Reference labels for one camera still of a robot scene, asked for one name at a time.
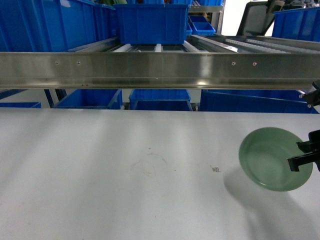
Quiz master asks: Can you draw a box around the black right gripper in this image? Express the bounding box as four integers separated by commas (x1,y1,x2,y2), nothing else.
287,130,320,172

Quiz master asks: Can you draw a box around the green plastic bowl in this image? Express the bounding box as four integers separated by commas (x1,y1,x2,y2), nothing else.
238,127,313,192

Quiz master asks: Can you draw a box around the stainless steel shelf rack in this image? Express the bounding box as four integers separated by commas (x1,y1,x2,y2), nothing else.
0,35,320,90

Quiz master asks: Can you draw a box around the lower right blue bin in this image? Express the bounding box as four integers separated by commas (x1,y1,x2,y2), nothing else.
198,89,319,114

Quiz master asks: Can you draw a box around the small QR sticker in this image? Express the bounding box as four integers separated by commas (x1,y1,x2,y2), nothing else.
212,167,220,173

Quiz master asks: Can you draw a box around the right upper blue bin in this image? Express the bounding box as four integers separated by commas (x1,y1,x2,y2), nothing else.
272,7,320,42

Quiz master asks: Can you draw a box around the grey chair back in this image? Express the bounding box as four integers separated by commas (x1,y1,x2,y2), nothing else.
236,0,275,37

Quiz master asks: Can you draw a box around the far small blue bin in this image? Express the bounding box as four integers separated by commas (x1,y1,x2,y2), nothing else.
188,15,216,36

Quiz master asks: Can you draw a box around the lower middle blue bin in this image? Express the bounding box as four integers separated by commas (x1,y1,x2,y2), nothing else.
129,89,193,111

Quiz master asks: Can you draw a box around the central blue plastic bin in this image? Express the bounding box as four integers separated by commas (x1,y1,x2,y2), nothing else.
114,4,190,45

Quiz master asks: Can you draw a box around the lower left blue bin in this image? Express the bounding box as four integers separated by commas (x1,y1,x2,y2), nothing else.
53,89,123,110

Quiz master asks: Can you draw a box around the left upper blue bin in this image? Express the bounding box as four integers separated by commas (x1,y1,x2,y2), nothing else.
0,0,117,52

